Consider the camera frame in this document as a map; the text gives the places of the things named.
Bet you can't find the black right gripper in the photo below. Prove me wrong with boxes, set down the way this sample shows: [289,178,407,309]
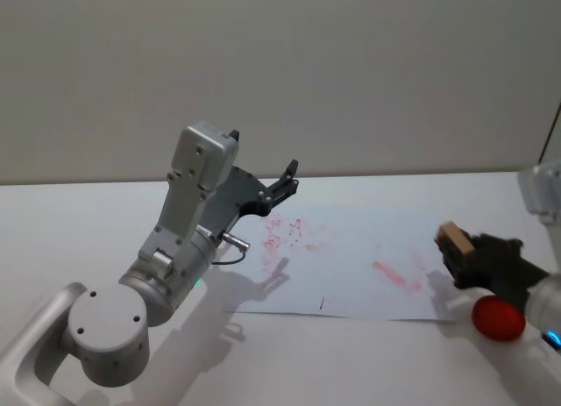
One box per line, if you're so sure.
[437,231,551,311]

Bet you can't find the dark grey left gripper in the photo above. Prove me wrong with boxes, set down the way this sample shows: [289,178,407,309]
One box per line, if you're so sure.
[202,159,302,241]

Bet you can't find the wooden block eraser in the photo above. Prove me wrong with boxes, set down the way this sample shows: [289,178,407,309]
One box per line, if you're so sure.
[433,220,477,260]

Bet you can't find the red round disc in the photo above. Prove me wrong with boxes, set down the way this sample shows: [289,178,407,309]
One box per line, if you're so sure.
[471,294,527,342]

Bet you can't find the white sheet with red marks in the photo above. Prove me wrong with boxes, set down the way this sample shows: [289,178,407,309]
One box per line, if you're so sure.
[223,203,458,323]

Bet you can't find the thin dark cable silver plug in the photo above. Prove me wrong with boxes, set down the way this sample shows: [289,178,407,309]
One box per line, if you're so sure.
[212,231,252,267]

